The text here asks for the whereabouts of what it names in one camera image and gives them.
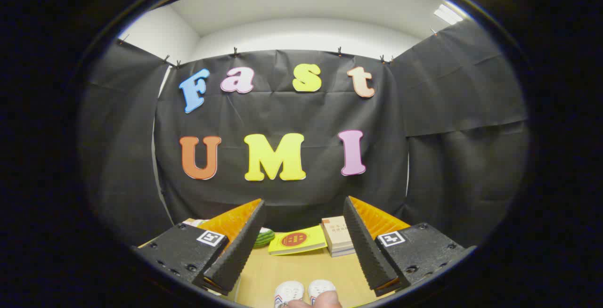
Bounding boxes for tan cover book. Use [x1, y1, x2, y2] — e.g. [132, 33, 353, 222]
[321, 216, 353, 251]

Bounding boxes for yellow book with red circle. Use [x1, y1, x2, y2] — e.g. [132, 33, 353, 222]
[268, 225, 327, 256]

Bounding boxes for small ceiling light panel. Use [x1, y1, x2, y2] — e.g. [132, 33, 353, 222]
[433, 4, 464, 25]

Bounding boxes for watermelon slice plush toy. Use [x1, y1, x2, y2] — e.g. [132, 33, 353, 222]
[254, 227, 276, 248]

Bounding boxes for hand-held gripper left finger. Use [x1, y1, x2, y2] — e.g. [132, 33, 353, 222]
[133, 198, 266, 296]

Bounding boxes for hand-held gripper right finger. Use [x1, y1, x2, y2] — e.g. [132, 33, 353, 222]
[342, 196, 475, 298]

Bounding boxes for white canvas shoe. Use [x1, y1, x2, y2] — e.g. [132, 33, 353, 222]
[274, 281, 305, 308]
[308, 279, 337, 301]

